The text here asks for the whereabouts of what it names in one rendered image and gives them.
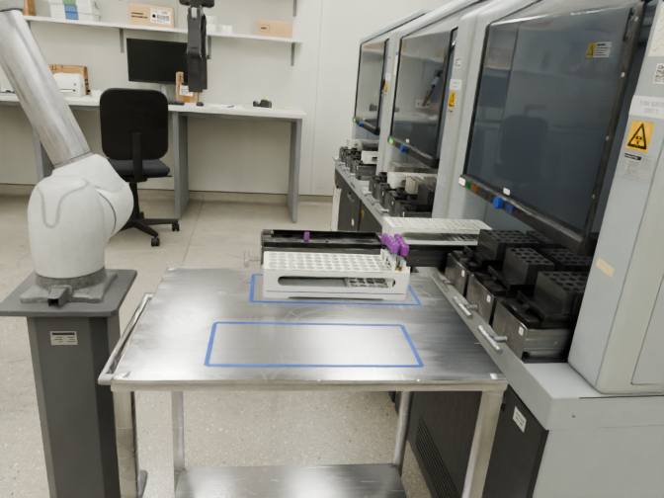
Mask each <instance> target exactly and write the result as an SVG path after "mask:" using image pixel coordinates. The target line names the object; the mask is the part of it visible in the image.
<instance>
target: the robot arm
mask: <svg viewBox="0 0 664 498"><path fill-rule="evenodd" d="M179 3H180V4H181V5H184V6H191V7H188V15H187V22H188V48H187V53H185V58H188V91H189V92H197V93H202V92H203V89H205V90H206V89H207V88H208V59H209V55H208V53H207V42H206V34H207V17H206V14H204V8H212V7H214V0H179ZM23 12H24V0H0V65H1V67H2V69H3V71H4V73H5V75H6V77H7V79H8V81H9V82H10V84H11V86H12V88H13V90H14V92H15V94H16V96H17V97H18V99H19V101H20V103H21V105H22V107H23V109H24V111H25V112H26V114H27V116H28V118H29V120H30V122H31V124H32V126H33V128H34V129H35V131H36V133H37V135H38V137H39V139H40V141H41V143H42V145H43V147H44V149H45V151H46V153H47V155H48V157H49V158H50V160H51V162H52V164H53V166H54V168H55V170H53V171H52V174H51V176H50V177H47V178H44V179H43V180H41V181H40V182H39V183H38V184H37V185H36V186H35V188H34V190H33V192H32V194H31V197H30V201H29V205H28V230H29V240H30V247H31V253H32V258H33V261H34V266H35V282H34V284H33V285H32V286H31V287H30V288H29V289H28V290H27V291H25V292H23V293H22V294H21V295H20V302H21V303H33V302H48V306H49V307H60V306H61V305H63V304H64V303H65V302H88V303H100V302H103V301H104V294H105V293H106V291H107V290H108V288H109V286H110V285H111V283H112V282H113V280H114V279H116V278H117V277H118V276H119V272H118V271H117V270H106V268H105V248H106V247H107V244H108V241H109V239H110V237H112V236H113V235H114V234H116V233H117V232H118V231H119V230H120V229H121V228H122V227H123V226H124V225H125V224H126V222H127V221H128V219H129V217H130V215H131V213H132V209H133V196H132V192H131V190H130V188H129V186H128V184H127V183H126V182H125V181H124V180H123V179H122V178H121V177H120V176H119V175H118V174H117V172H116V171H115V170H114V168H113V167H112V166H111V164H110V163H109V161H108V160H107V159H106V158H104V157H102V156H100V155H98V154H95V155H93V153H92V151H91V149H90V147H89V145H88V143H87V141H86V139H85V137H84V135H83V133H82V131H81V129H80V127H79V125H78V123H77V121H76V120H75V118H74V116H73V114H72V112H71V110H70V108H69V106H68V104H67V102H66V100H65V98H64V96H63V94H62V92H61V90H60V89H59V87H58V85H57V83H56V81H55V79H54V77H53V75H52V73H51V71H50V69H49V67H48V65H47V63H46V61H45V59H44V57H43V55H42V52H41V50H40V48H39V46H38V44H37V42H36V40H35V38H34V36H33V34H32V32H31V30H30V28H29V26H28V24H27V22H26V20H25V18H24V16H23V14H22V13H23Z"/></svg>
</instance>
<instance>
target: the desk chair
mask: <svg viewBox="0 0 664 498"><path fill-rule="evenodd" d="M99 104H100V122H101V138H102V149H103V152H104V153H105V155H106V156H107V157H109V158H106V159H107V160H108V161H109V163H110V164H111V166H112V167H113V168H114V170H115V171H116V172H117V174H118V175H119V176H120V177H121V178H122V179H123V180H124V181H125V182H129V188H130V190H131V192H132V196H133V209H132V213H131V215H130V217H129V219H128V221H127V222H126V224H125V225H124V226H123V227H122V228H121V229H120V230H119V231H123V230H126V229H129V228H132V227H135V228H137V229H139V230H141V231H143V232H145V233H147V234H149V235H151V236H154V238H151V246H155V245H156V246H159V242H160V241H159V238H156V236H158V233H157V232H156V231H155V230H154V229H152V228H151V227H149V226H148V225H157V224H172V231H175V229H176V231H179V230H180V227H179V223H178V219H176V218H144V213H143V211H139V205H138V193H137V183H140V182H146V181H147V178H164V177H172V176H171V175H169V176H168V173H169V172H170V168H169V167H168V166H167V165H166V164H165V163H163V162H162V161H161V160H160V158H162V157H163V156H165V154H166V153H167V151H168V99H167V97H166V96H165V94H163V93H162V92H161V91H158V90H153V89H132V88H108V89H107V90H105V91H103V93H102V94H101V96H100V101H99ZM119 231H118V232H119Z"/></svg>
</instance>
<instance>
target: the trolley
mask: <svg viewBox="0 0 664 498"><path fill-rule="evenodd" d="M263 271H264V269H252V268H217V267H180V266H168V268H167V270H166V272H165V274H164V276H163V278H162V280H161V282H160V284H159V285H158V287H157V289H156V291H155V292H146V293H145V294H144V296H143V298H142V300H141V301H140V303H139V305H138V307H137V309H136V310H135V312H134V314H133V316H132V318H131V320H130V321H129V323H128V325H127V327H126V329H125V331H124V333H123V335H122V337H121V339H120V340H119V342H118V343H117V345H116V347H115V349H114V351H113V352H112V354H111V356H110V358H109V360H108V361H107V363H106V365H105V367H104V369H103V371H102V372H101V374H100V376H99V378H98V383H99V384H100V385H110V386H111V391H113V392H114V401H115V415H116V428H117V442H118V455H119V468H120V482H121V494H122V498H141V490H140V473H139V456H138V439H137V423H136V406H135V392H136V391H171V405H172V436H173V465H174V496H175V497H174V498H407V497H406V493H405V490H404V487H403V484H402V481H401V474H402V467H403V461H404V454H405V447H406V441H407V434H408V427H409V420H410V413H411V406H412V399H413V392H414V391H417V390H483V391H482V396H481V401H480V406H479V411H478V416H477V421H476V427H475V432H474V437H473V442H472V447H471V452H470V457H469V462H468V467H467V472H466V478H465V483H464V487H463V492H462V497H461V498H481V496H482V491H483V487H484V482H485V477H486V472H487V468H488V463H489V459H490V454H491V450H492V445H493V440H494V436H495V431H496V426H497V421H498V417H499V412H500V407H501V402H502V398H503V393H504V390H506V389H507V385H508V379H507V378H506V377H505V376H504V374H503V373H502V372H501V370H500V369H499V368H498V366H497V365H496V364H495V362H494V361H493V360H492V358H491V357H490V356H489V354H488V353H487V352H486V350H485V349H484V348H483V346H482V345H481V344H480V342H479V341H478V340H477V338H476V337H475V336H474V334H473V333H472V332H471V330H470V329H469V328H468V326H467V325H466V324H465V322H464V321H463V320H462V318H461V317H460V316H459V314H458V313H457V311H456V310H455V308H454V307H453V306H452V304H451V303H450V302H449V300H448V299H447V298H446V296H445V295H444V294H443V292H442V291H441V290H440V288H439V287H438V286H437V284H436V283H435V282H434V280H433V279H432V278H431V276H430V275H429V274H428V273H410V276H409V284H408V292H407V298H406V300H383V299H376V298H328V297H288V298H279V297H263ZM149 300H150V302H149V304H148V306H147V308H146V310H145V312H144V314H143V316H142V318H141V320H140V322H139V324H138V326H137V328H136V330H135V332H134V334H133V336H132V338H131V340H130V342H129V344H128V346H127V348H126V350H125V352H124V355H123V357H122V359H121V361H120V363H119V364H118V366H117V368H116V370H115V372H114V374H111V373H112V371H113V369H114V367H115V365H116V363H117V361H118V359H119V358H120V356H121V354H122V352H123V350H124V348H125V345H126V343H127V341H128V339H129V337H130V335H131V333H132V331H133V329H134V327H135V325H136V324H137V322H138V320H139V318H140V316H141V314H142V312H143V310H144V308H145V306H146V304H147V303H148V301H149ZM183 391H401V399H400V406H399V413H398V421H397V428H396V435H395V443H394V450H393V457H392V463H362V464H313V465H263V466H214V467H185V440H184V397H183Z"/></svg>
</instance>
